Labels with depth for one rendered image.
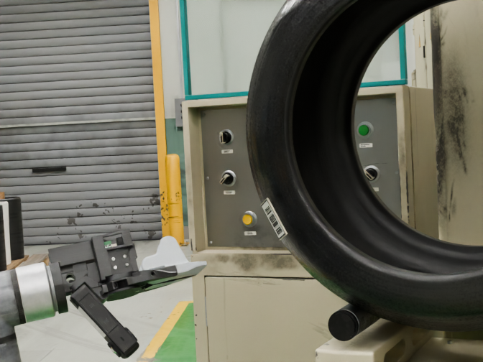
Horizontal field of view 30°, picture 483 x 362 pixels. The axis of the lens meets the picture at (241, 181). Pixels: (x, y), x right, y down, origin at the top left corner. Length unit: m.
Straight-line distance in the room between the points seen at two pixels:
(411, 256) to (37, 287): 0.63
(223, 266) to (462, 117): 0.80
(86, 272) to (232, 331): 0.99
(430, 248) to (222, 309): 0.80
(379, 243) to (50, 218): 9.43
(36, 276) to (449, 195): 0.75
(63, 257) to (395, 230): 0.57
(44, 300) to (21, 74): 9.74
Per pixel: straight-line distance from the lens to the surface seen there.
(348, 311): 1.31
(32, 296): 1.22
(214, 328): 2.21
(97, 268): 1.25
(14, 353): 1.24
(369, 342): 1.37
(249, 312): 2.16
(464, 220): 1.62
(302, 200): 1.27
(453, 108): 1.61
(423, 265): 1.51
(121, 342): 1.22
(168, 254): 1.25
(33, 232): 10.89
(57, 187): 10.77
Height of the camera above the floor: 1.18
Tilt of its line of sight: 3 degrees down
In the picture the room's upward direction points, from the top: 3 degrees counter-clockwise
